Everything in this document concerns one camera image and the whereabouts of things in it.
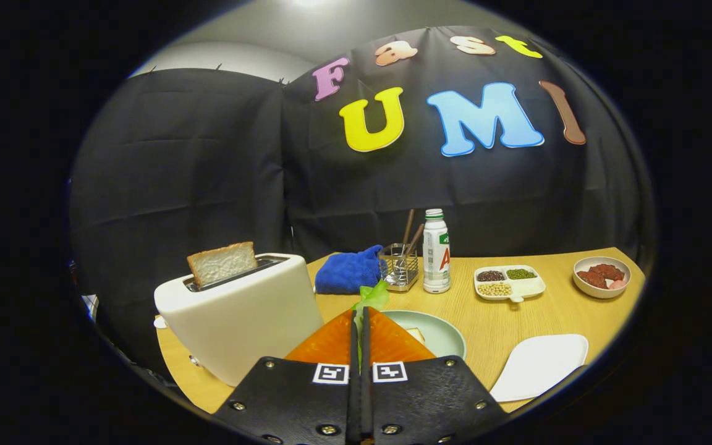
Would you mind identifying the green lettuce leaf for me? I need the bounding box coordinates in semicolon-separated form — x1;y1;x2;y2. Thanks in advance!
351;280;391;328

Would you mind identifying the white meat dish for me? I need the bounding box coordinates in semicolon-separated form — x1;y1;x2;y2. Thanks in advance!
573;256;632;300

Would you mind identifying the white divided dish with beans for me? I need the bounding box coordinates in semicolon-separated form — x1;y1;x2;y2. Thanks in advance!
474;265;546;303

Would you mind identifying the white toaster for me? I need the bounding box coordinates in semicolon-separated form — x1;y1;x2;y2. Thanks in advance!
153;253;324;388

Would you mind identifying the black backdrop cloth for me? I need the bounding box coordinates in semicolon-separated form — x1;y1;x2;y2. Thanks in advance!
69;26;656;371

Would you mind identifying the white rounded square plate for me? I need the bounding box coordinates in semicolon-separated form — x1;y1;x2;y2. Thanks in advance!
489;334;590;404

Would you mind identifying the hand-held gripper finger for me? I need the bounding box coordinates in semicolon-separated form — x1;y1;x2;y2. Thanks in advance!
361;307;510;445
213;309;357;445

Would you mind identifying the white bottle green cap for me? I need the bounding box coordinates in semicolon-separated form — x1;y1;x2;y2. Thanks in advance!
422;208;452;294

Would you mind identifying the pale green plate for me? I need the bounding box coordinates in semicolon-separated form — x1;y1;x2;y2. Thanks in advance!
381;310;467;360

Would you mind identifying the metal wire utensil holder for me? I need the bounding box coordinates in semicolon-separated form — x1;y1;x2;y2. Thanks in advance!
379;243;420;292

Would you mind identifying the blue cloth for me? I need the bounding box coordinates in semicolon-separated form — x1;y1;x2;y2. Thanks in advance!
315;245;388;295

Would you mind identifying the toasted bread slice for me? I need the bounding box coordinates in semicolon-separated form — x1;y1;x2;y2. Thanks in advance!
187;242;258;289

